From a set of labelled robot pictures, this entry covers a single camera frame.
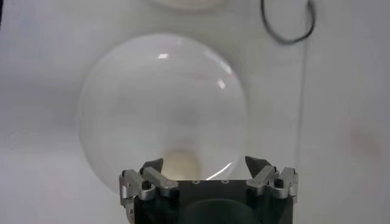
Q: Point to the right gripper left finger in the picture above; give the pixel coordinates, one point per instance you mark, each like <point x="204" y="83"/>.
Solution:
<point x="160" y="181"/>

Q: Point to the white steamed baozi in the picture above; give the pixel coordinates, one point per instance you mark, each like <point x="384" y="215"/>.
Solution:
<point x="182" y="165"/>

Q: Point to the white round plate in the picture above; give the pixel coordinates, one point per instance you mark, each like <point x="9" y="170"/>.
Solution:
<point x="152" y="106"/>

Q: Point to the white electric pot base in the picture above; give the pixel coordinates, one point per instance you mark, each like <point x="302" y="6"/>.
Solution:
<point x="189" y="3"/>

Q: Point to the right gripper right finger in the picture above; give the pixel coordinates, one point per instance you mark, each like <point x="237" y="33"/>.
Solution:
<point x="262" y="179"/>

